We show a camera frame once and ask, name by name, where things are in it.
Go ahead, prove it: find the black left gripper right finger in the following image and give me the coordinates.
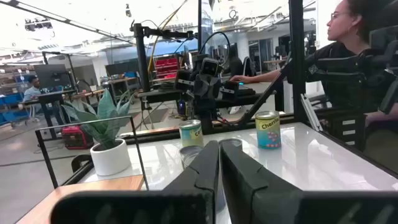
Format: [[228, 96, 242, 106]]
[[219, 139, 398, 224]]

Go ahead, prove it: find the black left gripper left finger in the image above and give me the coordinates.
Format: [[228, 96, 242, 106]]
[[50, 139, 220, 224]]

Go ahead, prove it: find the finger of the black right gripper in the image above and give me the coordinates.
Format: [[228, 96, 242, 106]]
[[207, 75, 223, 98], [193, 75, 209, 98]]

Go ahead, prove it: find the Carrots tin can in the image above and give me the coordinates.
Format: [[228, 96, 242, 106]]
[[178, 119, 205, 148]]

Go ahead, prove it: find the Cherries tin can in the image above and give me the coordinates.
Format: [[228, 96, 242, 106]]
[[254, 110, 282, 150]]

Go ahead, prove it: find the blue storage bin shelf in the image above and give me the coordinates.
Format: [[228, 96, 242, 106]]
[[0, 92, 30, 125]]

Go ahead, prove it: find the black keyboard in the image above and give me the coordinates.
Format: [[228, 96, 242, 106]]
[[236, 85, 257, 96]]

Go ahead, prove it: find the dark grey workstation desk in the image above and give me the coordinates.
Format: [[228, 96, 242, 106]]
[[136, 81, 285, 113]]

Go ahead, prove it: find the red storage bin rack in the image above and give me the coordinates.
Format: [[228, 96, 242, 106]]
[[153, 55, 180, 81]]

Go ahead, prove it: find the dark floor rug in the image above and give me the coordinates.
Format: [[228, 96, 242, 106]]
[[143, 108, 170, 124]]

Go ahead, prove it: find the silver aluminium extrusion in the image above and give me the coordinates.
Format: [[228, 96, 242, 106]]
[[299, 93, 324, 133]]

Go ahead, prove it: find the white plant pot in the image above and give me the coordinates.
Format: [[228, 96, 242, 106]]
[[90, 138, 132, 177]]

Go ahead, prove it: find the green snake plant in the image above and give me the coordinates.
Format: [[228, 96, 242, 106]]
[[61, 88, 135, 151]]

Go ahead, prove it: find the person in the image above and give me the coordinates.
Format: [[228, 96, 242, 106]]
[[229, 0, 398, 175], [22, 75, 44, 114]]

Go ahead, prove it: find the black small drawer unit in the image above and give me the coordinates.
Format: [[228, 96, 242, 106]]
[[328, 108, 367, 152]]

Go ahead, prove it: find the red portable generator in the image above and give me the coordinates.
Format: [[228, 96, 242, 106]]
[[60, 124, 95, 151]]

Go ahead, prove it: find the black background desk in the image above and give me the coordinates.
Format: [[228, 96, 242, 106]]
[[18, 88, 106, 141]]

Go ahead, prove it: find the black computer monitor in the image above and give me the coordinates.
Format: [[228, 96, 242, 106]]
[[33, 63, 73, 91]]

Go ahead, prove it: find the black office chair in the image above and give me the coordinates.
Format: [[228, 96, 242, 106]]
[[368, 0, 398, 116]]

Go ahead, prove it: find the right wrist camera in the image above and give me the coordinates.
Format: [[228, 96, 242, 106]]
[[200, 57, 223, 78]]

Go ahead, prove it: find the yellow hanging cable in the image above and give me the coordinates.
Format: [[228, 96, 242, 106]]
[[146, 0, 190, 74]]

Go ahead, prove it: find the black workstation stand post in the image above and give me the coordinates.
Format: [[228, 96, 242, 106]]
[[129, 22, 200, 94]]

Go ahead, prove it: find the black aluminium rig frame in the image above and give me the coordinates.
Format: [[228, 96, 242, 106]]
[[62, 0, 398, 187]]

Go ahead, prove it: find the black wire rack frame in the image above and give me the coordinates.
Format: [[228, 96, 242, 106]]
[[15, 115, 150, 224]]

